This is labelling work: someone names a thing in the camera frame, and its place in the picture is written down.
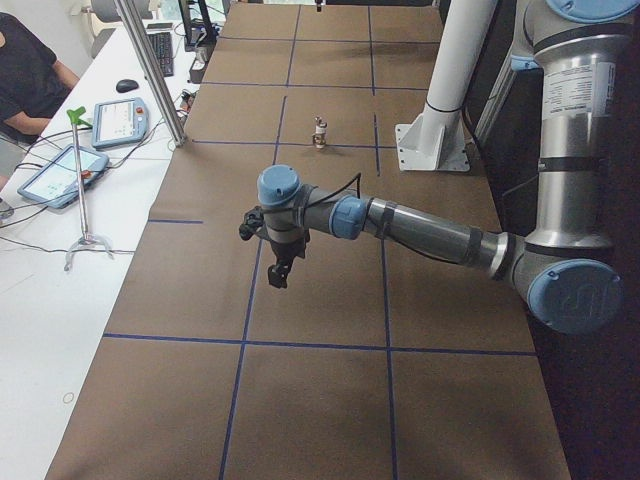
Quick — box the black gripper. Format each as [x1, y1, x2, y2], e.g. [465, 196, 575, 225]
[268, 234, 309, 289]

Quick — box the upper blue teach pendant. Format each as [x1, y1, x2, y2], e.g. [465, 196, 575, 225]
[91, 97, 149, 150]

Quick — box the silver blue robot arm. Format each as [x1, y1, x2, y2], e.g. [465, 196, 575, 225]
[239, 1, 639, 334]

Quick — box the black computer mouse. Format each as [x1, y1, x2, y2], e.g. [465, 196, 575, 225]
[115, 79, 139, 93]

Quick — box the blue teach pendant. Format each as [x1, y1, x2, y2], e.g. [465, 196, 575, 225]
[17, 145, 109, 209]
[91, 97, 149, 150]

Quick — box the rubber band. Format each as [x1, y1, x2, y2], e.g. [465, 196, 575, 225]
[62, 392, 75, 404]

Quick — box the lower blue teach pendant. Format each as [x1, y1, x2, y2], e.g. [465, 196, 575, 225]
[17, 145, 109, 209]

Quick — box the person in black shirt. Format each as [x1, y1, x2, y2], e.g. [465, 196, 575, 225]
[0, 12, 81, 146]

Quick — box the silver pipe fitting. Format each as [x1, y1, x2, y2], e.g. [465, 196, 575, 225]
[314, 116, 328, 135]

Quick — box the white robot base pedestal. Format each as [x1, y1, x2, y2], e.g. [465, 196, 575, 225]
[395, 0, 497, 172]

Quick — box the black keyboard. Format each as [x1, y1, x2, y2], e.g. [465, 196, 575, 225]
[147, 32, 174, 77]

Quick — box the silver reacher grabber tool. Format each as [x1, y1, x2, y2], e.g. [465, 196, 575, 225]
[64, 106, 114, 272]

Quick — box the aluminium frame post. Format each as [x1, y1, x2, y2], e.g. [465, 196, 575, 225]
[114, 0, 186, 147]

